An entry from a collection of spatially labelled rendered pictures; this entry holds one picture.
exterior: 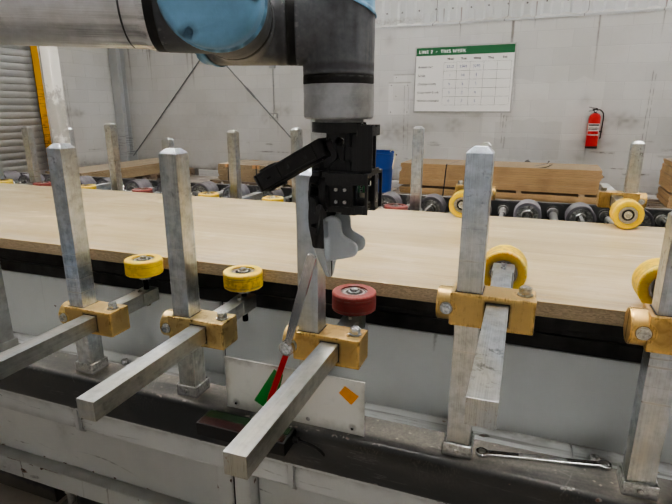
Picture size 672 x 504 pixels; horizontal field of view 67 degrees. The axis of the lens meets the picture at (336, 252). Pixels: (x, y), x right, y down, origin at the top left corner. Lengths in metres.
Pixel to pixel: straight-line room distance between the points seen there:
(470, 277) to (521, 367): 0.33
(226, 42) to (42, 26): 0.17
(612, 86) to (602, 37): 0.64
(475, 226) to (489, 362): 0.22
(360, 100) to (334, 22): 0.09
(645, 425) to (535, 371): 0.26
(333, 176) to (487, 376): 0.30
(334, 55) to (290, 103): 8.37
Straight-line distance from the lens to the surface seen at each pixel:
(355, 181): 0.64
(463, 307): 0.74
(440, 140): 8.08
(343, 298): 0.88
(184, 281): 0.93
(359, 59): 0.64
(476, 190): 0.71
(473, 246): 0.72
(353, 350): 0.81
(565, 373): 1.03
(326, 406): 0.88
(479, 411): 0.52
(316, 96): 0.64
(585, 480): 0.89
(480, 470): 0.86
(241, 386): 0.94
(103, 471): 1.77
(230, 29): 0.50
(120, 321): 1.09
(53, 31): 0.58
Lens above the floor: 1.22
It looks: 16 degrees down
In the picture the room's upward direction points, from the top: straight up
